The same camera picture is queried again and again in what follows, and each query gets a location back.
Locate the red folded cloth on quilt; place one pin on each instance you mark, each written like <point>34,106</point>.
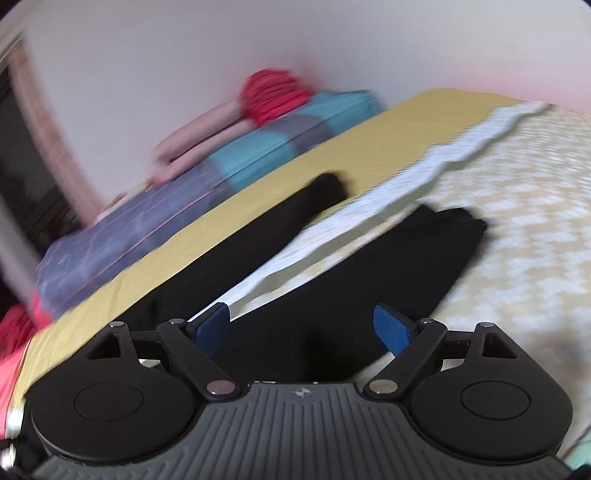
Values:
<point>269,94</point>

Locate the blue plaid folded quilt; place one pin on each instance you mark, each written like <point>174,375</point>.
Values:
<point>77,265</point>

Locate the yellow patterned bed cover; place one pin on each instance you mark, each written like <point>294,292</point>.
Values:
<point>467,207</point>

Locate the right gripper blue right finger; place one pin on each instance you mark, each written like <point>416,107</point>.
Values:
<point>416,346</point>

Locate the pink folded sheets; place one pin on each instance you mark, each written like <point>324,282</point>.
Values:
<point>192,143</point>

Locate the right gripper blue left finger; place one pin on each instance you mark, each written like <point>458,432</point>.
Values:
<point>190,344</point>

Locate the black pants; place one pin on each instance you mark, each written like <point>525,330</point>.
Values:
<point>122,401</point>

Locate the pink red fleece blanket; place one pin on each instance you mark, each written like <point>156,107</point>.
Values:
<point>18,326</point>

